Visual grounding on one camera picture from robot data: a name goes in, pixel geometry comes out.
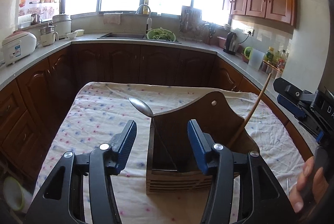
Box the green vegetable colander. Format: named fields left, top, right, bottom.
left=147, top=28, right=176, bottom=42

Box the small white electric pot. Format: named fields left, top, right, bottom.
left=40, top=25, right=59, bottom=47

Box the person right hand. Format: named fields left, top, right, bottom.
left=288, top=156, right=330, bottom=213

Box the white rice cooker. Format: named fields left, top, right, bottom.
left=2, top=32, right=37, bottom=66

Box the hanging dish cloth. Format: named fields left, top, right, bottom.
left=103, top=13, right=122, bottom=25

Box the dish soap bottle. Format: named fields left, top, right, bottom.
left=143, top=0, right=149, bottom=15

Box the large white cooker pot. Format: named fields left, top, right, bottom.
left=52, top=14, right=71, bottom=39

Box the knife block rack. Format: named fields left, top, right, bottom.
left=180, top=6, right=202, bottom=36

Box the kitchen faucet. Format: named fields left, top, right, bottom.
left=135, top=4, right=152, bottom=34

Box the translucent plastic pitcher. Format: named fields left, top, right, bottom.
left=249, top=49, right=265, bottom=71

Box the wooden chopstick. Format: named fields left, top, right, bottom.
left=228, top=73, right=272, bottom=147

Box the green tea bottle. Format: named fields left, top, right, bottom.
left=264, top=47, right=274, bottom=63

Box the wooden utensil holder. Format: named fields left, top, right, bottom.
left=146, top=91, right=260, bottom=194

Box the long steel spoon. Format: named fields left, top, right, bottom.
left=129, top=97, right=177, bottom=170

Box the white dotted tablecloth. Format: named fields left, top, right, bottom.
left=24, top=82, right=304, bottom=223

